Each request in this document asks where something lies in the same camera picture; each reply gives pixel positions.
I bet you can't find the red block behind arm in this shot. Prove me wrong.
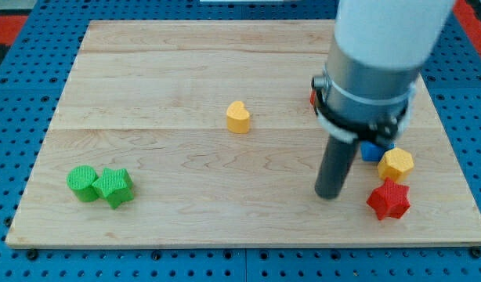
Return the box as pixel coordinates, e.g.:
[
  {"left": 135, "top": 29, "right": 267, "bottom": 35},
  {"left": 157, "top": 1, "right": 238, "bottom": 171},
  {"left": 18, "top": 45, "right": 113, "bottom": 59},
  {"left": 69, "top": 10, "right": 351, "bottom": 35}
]
[{"left": 309, "top": 89, "right": 316, "bottom": 106}]

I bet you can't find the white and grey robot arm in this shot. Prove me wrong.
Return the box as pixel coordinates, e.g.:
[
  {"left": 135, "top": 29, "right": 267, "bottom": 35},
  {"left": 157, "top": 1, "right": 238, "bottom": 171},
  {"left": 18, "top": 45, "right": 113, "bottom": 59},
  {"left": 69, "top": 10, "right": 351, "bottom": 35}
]
[{"left": 311, "top": 0, "right": 455, "bottom": 146}]

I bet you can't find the yellow heart block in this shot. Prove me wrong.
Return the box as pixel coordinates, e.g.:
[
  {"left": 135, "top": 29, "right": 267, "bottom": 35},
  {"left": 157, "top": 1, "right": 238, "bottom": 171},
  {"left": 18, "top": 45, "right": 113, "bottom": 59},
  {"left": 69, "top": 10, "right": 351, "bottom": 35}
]
[{"left": 226, "top": 101, "right": 251, "bottom": 134}]

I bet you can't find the yellow hexagon block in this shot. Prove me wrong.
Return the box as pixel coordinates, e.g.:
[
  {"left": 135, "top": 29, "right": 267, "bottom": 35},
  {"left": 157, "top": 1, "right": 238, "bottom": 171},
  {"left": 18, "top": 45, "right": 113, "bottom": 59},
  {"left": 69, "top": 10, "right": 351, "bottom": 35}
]
[{"left": 377, "top": 147, "right": 414, "bottom": 183}]

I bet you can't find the wooden board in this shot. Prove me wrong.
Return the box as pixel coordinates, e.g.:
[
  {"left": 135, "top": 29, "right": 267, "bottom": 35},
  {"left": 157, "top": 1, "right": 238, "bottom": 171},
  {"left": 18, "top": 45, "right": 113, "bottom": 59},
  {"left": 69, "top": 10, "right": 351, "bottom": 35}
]
[{"left": 5, "top": 20, "right": 481, "bottom": 249}]

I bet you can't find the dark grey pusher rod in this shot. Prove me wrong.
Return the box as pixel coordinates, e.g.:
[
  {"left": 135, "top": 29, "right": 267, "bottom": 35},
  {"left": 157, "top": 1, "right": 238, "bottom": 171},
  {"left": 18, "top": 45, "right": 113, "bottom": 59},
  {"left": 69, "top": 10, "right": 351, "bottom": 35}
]
[{"left": 314, "top": 136, "right": 359, "bottom": 200}]

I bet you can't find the blue block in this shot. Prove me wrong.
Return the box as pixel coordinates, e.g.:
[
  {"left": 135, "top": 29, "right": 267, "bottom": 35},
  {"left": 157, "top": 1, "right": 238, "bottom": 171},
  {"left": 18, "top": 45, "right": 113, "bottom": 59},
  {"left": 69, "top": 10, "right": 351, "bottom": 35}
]
[{"left": 360, "top": 141, "right": 396, "bottom": 162}]

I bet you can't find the green star block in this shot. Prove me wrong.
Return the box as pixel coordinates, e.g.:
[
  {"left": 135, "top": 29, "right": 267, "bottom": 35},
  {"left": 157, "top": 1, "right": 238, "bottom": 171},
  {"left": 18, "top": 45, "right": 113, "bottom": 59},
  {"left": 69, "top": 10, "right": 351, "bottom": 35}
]
[{"left": 92, "top": 168, "right": 134, "bottom": 209}]

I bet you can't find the red star block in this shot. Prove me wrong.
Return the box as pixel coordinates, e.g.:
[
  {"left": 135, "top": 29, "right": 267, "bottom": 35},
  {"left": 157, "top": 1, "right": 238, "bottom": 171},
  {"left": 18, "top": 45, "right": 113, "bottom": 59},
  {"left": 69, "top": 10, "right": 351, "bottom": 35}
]
[{"left": 367, "top": 178, "right": 410, "bottom": 220}]

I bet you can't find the green cylinder block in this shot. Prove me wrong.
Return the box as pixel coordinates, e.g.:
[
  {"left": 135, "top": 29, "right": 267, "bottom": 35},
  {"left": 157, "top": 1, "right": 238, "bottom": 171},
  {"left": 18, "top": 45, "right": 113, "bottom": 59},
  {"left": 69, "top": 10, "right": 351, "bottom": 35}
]
[{"left": 66, "top": 165, "right": 99, "bottom": 202}]

